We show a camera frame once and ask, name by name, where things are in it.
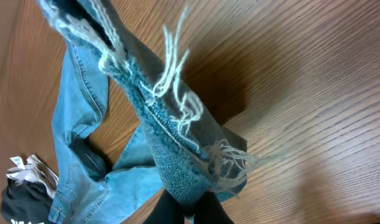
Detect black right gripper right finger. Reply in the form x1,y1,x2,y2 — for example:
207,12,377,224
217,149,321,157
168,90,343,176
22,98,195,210
194,192,234,224

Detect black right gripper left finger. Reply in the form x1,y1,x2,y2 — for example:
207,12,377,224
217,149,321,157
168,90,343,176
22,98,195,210
143,190,184,224

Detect blue denim jeans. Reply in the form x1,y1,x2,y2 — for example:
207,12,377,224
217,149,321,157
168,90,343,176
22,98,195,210
39,1,260,223

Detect folded beige garment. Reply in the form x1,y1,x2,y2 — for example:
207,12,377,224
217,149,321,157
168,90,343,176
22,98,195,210
6,154,59,199

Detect black shirt white letters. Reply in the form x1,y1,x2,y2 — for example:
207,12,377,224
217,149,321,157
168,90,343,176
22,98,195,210
0,179,52,224

